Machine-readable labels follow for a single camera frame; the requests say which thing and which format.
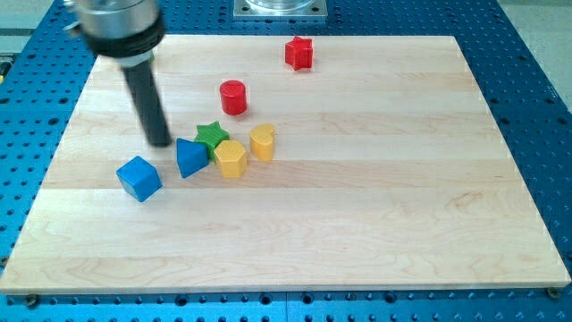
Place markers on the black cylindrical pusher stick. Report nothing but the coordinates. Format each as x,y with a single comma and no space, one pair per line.
142,86

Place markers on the green star block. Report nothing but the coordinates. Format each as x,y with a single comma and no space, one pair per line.
211,135

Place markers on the yellow hexagon block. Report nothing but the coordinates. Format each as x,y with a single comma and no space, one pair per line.
231,158

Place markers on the red star block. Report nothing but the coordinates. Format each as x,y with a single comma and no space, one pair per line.
298,53

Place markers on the blue triangle block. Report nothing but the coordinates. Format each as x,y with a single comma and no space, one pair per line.
190,156

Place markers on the red cylinder block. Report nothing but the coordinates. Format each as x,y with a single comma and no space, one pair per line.
233,96

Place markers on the blue cube block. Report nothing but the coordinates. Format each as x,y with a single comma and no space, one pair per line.
139,178

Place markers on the yellow heart block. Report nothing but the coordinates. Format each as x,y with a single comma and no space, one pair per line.
261,141

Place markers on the light wooden board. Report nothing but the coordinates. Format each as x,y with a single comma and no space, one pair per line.
389,172

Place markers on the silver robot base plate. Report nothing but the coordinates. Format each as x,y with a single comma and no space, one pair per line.
250,10

